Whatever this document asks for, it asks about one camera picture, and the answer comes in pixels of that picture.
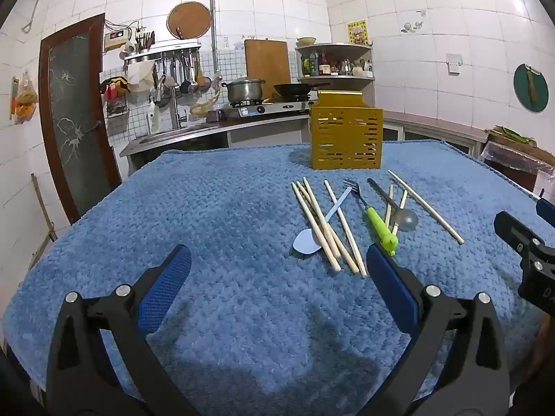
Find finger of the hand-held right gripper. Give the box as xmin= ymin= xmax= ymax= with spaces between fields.
xmin=493 ymin=210 xmax=548 ymax=270
xmin=536 ymin=198 xmax=555 ymax=226

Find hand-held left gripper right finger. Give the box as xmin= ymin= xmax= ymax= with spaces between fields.
xmin=365 ymin=243 xmax=511 ymax=416

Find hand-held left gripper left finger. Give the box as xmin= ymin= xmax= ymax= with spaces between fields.
xmin=45 ymin=244 xmax=193 ymax=416

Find green handled fork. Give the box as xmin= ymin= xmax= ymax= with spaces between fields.
xmin=342 ymin=179 xmax=399 ymax=256

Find grey spoon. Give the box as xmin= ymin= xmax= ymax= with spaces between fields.
xmin=366 ymin=177 xmax=419 ymax=231

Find light blue plastic spoon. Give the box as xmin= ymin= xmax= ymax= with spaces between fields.
xmin=292 ymin=186 xmax=353 ymax=254

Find gold slotted utensil holder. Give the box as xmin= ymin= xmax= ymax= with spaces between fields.
xmin=310 ymin=91 xmax=383 ymax=171

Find steel cup with utensils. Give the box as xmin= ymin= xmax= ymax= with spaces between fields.
xmin=135 ymin=30 xmax=156 ymax=55

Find person's right hand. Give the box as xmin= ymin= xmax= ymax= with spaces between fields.
xmin=526 ymin=312 xmax=555 ymax=383

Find plastic covered cardboard box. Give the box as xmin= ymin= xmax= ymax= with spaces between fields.
xmin=481 ymin=141 xmax=555 ymax=191

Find brown wooden board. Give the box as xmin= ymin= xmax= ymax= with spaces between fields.
xmin=486 ymin=129 xmax=555 ymax=161

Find blue fleece blanket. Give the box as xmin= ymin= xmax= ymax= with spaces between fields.
xmin=0 ymin=141 xmax=555 ymax=416

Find green vegetables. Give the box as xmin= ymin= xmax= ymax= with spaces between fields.
xmin=494 ymin=125 xmax=536 ymax=144

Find green round board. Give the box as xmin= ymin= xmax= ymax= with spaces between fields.
xmin=514 ymin=63 xmax=550 ymax=112

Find hanging straw brush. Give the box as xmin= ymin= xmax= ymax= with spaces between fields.
xmin=524 ymin=64 xmax=540 ymax=104

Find wooden stick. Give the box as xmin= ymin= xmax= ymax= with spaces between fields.
xmin=30 ymin=173 xmax=57 ymax=243

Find steel sink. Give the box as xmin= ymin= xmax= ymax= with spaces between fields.
xmin=138 ymin=122 xmax=220 ymax=145

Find steel faucet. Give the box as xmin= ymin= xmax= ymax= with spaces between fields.
xmin=156 ymin=76 xmax=188 ymax=130

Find kitchen counter cabinet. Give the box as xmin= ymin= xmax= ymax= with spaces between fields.
xmin=119 ymin=110 xmax=488 ymax=174

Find brown framed glass door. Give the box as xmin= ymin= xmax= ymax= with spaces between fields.
xmin=38 ymin=13 xmax=123 ymax=226

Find hanging black ladle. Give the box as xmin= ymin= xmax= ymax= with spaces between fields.
xmin=179 ymin=52 xmax=190 ymax=95

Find hanging steel ladle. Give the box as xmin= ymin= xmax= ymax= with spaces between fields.
xmin=187 ymin=52 xmax=199 ymax=94

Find steel gas stove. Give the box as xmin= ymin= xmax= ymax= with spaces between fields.
xmin=221 ymin=97 xmax=317 ymax=119

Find yellow red gloves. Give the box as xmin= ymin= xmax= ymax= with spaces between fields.
xmin=101 ymin=77 xmax=131 ymax=100

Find steel pot with lid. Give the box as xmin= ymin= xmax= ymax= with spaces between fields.
xmin=221 ymin=77 xmax=266 ymax=104

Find hanging white cloth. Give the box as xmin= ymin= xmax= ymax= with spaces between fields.
xmin=126 ymin=61 xmax=156 ymax=93

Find black wok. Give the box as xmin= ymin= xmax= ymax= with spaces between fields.
xmin=273 ymin=81 xmax=331 ymax=98

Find hanging plastic bag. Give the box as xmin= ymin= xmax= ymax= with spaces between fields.
xmin=11 ymin=69 xmax=40 ymax=124

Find rectangular wooden cutting board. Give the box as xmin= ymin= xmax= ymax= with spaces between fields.
xmin=244 ymin=39 xmax=292 ymax=98

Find grey corner shelf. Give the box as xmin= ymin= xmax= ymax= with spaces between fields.
xmin=295 ymin=43 xmax=376 ymax=109

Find beige electrical box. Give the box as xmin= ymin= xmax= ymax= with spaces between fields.
xmin=103 ymin=30 xmax=131 ymax=50

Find round wooden board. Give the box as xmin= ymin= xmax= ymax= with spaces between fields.
xmin=167 ymin=2 xmax=213 ymax=41

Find yellow hose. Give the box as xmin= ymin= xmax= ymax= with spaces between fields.
xmin=190 ymin=91 xmax=222 ymax=115

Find wire wall basket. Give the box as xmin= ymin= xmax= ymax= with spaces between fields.
xmin=105 ymin=99 xmax=130 ymax=119

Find teapot wall decal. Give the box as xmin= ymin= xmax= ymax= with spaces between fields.
xmin=401 ymin=9 xmax=428 ymax=33

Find steel wall rack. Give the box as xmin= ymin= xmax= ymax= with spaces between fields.
xmin=123 ymin=42 xmax=202 ymax=63

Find yellow wall poster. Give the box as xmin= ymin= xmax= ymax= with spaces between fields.
xmin=348 ymin=19 xmax=369 ymax=46

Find metal wall pipe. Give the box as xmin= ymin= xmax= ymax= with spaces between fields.
xmin=23 ymin=0 xmax=220 ymax=74

